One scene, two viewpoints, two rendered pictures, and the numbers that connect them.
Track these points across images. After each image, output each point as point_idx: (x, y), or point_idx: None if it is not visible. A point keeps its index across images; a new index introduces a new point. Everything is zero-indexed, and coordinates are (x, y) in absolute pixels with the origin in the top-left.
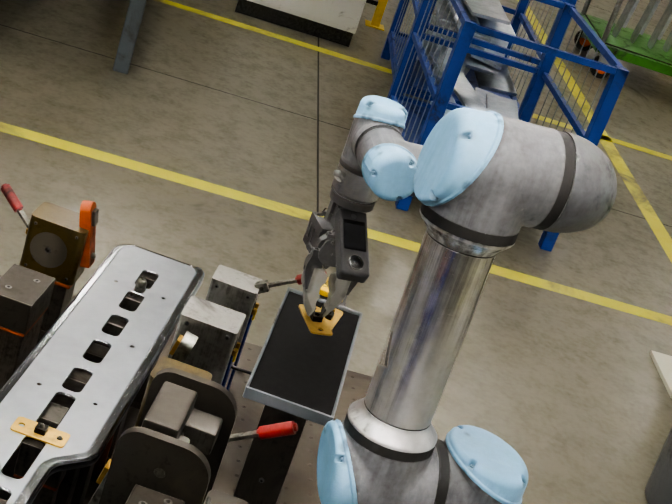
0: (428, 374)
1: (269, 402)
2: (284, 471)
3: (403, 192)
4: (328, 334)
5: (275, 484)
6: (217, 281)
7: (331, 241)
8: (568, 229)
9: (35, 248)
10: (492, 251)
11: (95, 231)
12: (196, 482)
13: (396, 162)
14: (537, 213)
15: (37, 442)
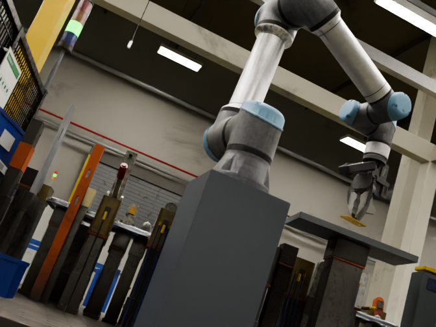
0: (240, 79)
1: (289, 220)
2: (321, 300)
3: (348, 112)
4: (346, 215)
5: (317, 311)
6: None
7: (357, 176)
8: (287, 6)
9: None
10: (263, 26)
11: (382, 315)
12: None
13: (346, 102)
14: (275, 6)
15: None
